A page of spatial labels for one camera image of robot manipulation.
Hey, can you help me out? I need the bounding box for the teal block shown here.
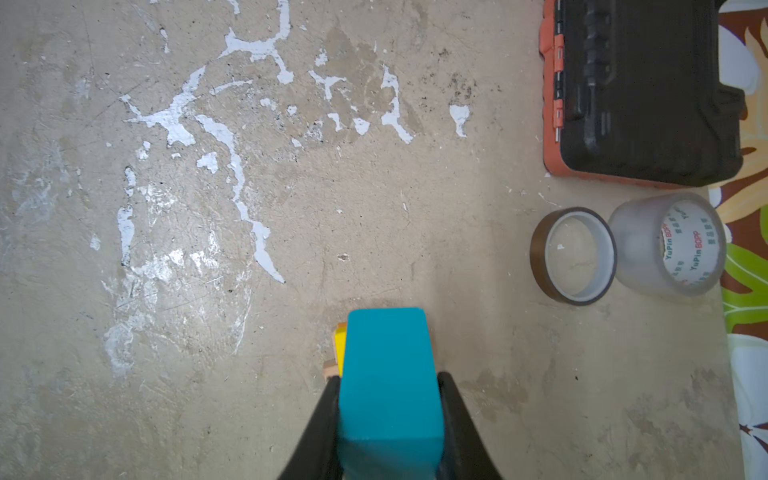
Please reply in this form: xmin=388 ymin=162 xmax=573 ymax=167
xmin=338 ymin=308 xmax=445 ymax=479

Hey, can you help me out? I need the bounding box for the engraved natural wood block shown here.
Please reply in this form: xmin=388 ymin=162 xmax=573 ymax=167
xmin=323 ymin=360 xmax=341 ymax=380

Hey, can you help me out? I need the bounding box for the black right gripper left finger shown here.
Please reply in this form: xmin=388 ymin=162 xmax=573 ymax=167
xmin=278 ymin=376 xmax=342 ymax=480

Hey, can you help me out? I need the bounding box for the yellow striped block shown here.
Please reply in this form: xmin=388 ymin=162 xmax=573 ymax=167
xmin=333 ymin=322 xmax=347 ymax=376

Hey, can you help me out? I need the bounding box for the black tool case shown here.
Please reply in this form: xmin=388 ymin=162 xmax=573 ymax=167
xmin=539 ymin=1 xmax=746 ymax=188

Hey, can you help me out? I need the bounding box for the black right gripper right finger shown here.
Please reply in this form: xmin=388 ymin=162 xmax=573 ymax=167
xmin=436 ymin=372 xmax=502 ymax=480

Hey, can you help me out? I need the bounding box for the clear tape roll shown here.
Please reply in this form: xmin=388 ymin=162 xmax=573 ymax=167
xmin=609 ymin=193 xmax=726 ymax=297

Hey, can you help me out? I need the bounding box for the brown tape roll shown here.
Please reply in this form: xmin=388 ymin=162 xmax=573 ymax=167
xmin=529 ymin=207 xmax=617 ymax=306

